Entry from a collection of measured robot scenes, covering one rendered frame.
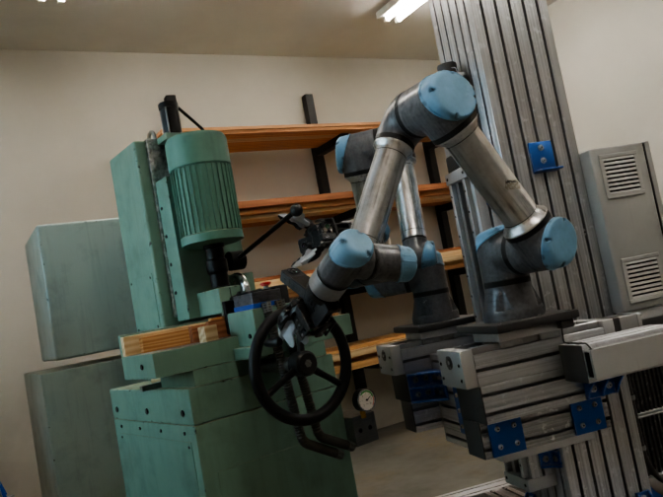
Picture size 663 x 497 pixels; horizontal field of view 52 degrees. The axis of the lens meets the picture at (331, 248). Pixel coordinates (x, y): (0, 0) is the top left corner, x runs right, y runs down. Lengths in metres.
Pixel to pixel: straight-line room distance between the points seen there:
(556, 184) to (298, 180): 2.92
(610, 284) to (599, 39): 3.10
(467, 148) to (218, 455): 0.93
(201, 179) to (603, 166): 1.12
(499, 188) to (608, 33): 3.45
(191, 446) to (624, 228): 1.31
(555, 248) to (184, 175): 0.98
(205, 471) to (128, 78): 3.21
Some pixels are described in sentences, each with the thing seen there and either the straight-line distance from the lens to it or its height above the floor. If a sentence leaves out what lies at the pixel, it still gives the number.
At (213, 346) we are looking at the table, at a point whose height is 0.89.
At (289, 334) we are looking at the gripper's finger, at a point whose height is 0.89.
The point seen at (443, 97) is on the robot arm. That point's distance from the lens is 1.47.
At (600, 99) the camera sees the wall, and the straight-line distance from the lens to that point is 4.94.
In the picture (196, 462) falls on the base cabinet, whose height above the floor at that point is 0.62.
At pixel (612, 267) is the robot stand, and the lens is 2.04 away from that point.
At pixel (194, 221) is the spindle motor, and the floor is 1.22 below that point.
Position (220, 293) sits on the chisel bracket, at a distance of 1.86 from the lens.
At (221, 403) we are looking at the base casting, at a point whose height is 0.75.
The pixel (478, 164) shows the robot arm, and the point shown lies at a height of 1.18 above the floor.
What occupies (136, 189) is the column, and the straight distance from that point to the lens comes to 2.11.
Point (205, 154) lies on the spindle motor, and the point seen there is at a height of 1.40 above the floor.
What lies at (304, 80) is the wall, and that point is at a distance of 4.99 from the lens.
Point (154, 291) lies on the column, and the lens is 2.06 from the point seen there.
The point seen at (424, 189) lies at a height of 1.55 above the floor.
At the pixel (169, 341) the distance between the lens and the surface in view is 1.83.
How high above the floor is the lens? 0.95
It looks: 4 degrees up
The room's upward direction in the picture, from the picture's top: 11 degrees counter-clockwise
